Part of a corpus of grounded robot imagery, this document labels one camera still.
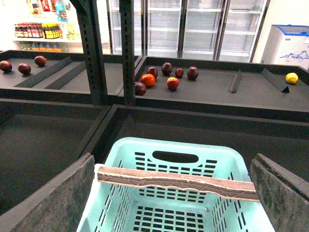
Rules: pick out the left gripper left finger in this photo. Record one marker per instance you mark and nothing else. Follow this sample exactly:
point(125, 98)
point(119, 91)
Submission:
point(58, 205)

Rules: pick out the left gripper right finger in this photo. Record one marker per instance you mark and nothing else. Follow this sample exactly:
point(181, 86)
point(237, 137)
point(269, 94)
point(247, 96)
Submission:
point(283, 195)

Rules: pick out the light blue plastic basket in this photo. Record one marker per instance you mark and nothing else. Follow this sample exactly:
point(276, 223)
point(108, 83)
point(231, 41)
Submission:
point(116, 208)

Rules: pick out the red yellow apple on shelf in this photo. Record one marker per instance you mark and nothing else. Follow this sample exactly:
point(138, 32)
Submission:
point(172, 83)

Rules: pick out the lower right black tray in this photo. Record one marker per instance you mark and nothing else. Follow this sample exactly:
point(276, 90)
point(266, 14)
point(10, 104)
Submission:
point(284, 142)

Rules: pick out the black tray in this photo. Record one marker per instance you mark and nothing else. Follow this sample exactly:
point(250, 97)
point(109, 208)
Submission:
point(284, 142)
point(256, 97)
point(75, 91)
point(38, 140)

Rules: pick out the lower left black tray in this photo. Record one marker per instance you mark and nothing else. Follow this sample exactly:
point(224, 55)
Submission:
point(38, 140)

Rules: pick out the upper right black tray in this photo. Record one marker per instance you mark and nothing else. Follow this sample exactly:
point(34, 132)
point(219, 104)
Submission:
point(256, 97)

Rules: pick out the black triangular divider right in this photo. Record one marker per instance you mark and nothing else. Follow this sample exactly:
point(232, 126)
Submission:
point(276, 81)

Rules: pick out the yellow lemon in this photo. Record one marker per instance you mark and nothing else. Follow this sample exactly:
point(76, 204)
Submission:
point(291, 78)

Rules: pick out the black divider middle right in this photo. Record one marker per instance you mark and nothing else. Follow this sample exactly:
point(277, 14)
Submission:
point(236, 82)

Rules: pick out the black divider left long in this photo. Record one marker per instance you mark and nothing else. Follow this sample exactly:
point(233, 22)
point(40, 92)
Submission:
point(35, 79)

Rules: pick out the upper left black tray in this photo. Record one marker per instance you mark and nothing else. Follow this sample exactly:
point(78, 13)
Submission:
point(75, 91)

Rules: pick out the dark red fruit front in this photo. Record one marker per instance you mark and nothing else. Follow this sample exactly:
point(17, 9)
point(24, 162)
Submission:
point(140, 89)

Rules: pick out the dark red fruit far left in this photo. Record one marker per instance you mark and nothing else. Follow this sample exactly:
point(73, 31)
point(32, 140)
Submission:
point(5, 66)

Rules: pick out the white blue chest freezer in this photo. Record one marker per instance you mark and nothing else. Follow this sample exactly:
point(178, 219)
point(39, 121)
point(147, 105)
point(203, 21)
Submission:
point(287, 45)

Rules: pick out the dark red fruit right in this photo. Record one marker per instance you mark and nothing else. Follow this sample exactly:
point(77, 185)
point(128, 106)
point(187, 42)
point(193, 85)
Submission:
point(192, 73)

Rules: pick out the small red fruit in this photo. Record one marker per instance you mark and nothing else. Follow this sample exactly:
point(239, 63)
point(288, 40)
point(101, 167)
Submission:
point(179, 73)

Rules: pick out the dark red fruit behind orange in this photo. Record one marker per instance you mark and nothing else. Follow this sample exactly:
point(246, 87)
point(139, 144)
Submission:
point(153, 71)

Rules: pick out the dark red fruit back middle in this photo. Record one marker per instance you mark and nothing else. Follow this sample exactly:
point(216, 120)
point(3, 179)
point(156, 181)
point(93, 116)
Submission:
point(166, 69)

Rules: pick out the yellow label bottles row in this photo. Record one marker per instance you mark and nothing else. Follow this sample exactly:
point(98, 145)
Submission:
point(50, 30)

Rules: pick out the dark sauce bottles row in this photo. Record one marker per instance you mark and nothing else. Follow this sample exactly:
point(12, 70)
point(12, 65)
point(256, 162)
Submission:
point(28, 30)

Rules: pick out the glass door refrigerator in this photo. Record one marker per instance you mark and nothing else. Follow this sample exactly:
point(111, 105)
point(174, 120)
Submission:
point(222, 30)

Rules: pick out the black perforated post left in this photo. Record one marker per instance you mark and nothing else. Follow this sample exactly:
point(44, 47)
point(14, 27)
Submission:
point(87, 15)

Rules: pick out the black perforated post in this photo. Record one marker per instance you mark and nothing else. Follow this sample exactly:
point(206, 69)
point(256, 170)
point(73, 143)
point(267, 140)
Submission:
point(87, 15)
point(126, 9)

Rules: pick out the black perforated post middle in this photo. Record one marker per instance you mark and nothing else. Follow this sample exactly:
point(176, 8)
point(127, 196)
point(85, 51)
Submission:
point(126, 9)

